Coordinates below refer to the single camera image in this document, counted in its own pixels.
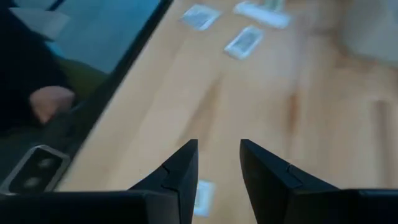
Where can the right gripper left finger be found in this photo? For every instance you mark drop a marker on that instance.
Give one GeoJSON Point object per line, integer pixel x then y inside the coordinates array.
{"type": "Point", "coordinates": [183, 174]}

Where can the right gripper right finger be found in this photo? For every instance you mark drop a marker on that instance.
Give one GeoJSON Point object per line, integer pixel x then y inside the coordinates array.
{"type": "Point", "coordinates": [264, 174]}

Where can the small white printed packet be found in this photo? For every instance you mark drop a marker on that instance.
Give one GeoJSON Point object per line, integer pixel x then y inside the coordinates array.
{"type": "Point", "coordinates": [200, 16]}
{"type": "Point", "coordinates": [244, 42]}
{"type": "Point", "coordinates": [204, 199]}

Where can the white bandage strip wrapper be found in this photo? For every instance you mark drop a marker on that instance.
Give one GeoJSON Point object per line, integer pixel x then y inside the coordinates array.
{"type": "Point", "coordinates": [262, 15]}

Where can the person's hand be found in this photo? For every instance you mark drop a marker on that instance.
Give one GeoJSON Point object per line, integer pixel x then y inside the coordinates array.
{"type": "Point", "coordinates": [51, 102]}

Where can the person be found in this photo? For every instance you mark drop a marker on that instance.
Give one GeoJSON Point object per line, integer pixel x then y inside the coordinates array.
{"type": "Point", "coordinates": [18, 62]}

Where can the white sheet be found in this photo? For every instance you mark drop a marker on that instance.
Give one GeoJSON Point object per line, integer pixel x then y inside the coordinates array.
{"type": "Point", "coordinates": [40, 21]}

